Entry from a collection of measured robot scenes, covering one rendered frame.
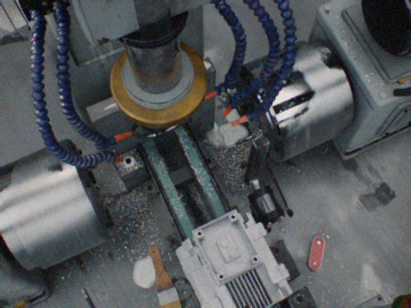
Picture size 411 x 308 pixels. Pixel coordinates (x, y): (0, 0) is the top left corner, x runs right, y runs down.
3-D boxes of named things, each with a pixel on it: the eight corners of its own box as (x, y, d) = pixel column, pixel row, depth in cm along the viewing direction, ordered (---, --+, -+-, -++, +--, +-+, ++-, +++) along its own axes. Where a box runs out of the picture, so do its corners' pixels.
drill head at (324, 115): (203, 107, 142) (202, 60, 119) (336, 50, 148) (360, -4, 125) (245, 189, 135) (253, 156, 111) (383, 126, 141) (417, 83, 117)
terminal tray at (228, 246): (191, 238, 115) (190, 231, 108) (235, 216, 116) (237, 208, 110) (216, 289, 111) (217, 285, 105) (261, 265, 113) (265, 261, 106)
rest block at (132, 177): (118, 170, 148) (111, 156, 137) (141, 160, 150) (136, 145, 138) (126, 189, 147) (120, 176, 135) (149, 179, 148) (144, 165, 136)
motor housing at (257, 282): (177, 257, 129) (172, 243, 111) (247, 223, 132) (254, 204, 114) (214, 335, 123) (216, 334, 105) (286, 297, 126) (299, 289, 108)
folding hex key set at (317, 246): (318, 271, 140) (319, 270, 138) (307, 269, 140) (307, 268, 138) (324, 239, 142) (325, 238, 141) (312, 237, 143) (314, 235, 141)
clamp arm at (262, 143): (242, 176, 128) (250, 138, 104) (254, 172, 128) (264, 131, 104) (249, 189, 127) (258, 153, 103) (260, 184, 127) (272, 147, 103)
